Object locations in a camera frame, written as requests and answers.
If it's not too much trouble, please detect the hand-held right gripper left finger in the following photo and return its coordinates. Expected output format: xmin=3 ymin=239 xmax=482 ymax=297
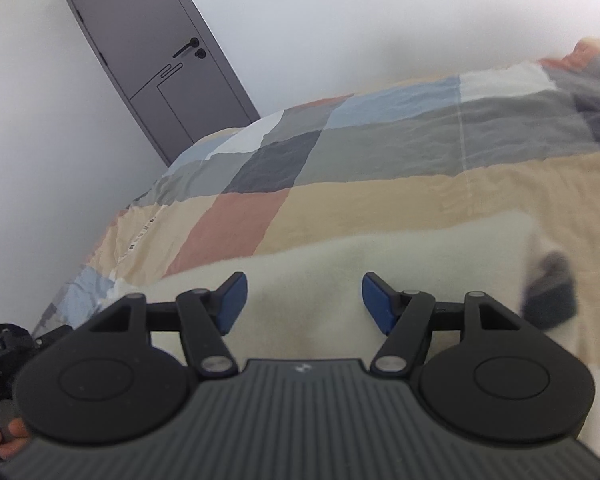
xmin=87 ymin=271 xmax=248 ymax=378

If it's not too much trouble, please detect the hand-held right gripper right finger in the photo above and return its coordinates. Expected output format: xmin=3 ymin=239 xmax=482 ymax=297
xmin=361 ymin=271 xmax=526 ymax=376

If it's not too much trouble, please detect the person's left hand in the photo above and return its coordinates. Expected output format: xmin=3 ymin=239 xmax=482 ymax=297
xmin=0 ymin=417 xmax=32 ymax=462

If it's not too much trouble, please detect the black door handle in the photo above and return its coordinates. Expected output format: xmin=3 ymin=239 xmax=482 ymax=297
xmin=172 ymin=37 xmax=201 ymax=59

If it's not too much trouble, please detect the cream striped sweater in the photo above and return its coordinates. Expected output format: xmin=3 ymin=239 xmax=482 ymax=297
xmin=107 ymin=212 xmax=581 ymax=366

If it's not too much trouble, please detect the grey door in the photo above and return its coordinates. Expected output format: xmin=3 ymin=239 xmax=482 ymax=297
xmin=61 ymin=0 xmax=261 ymax=167

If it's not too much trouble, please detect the patchwork bed quilt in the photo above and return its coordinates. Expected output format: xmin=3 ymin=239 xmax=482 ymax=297
xmin=30 ymin=37 xmax=600 ymax=461

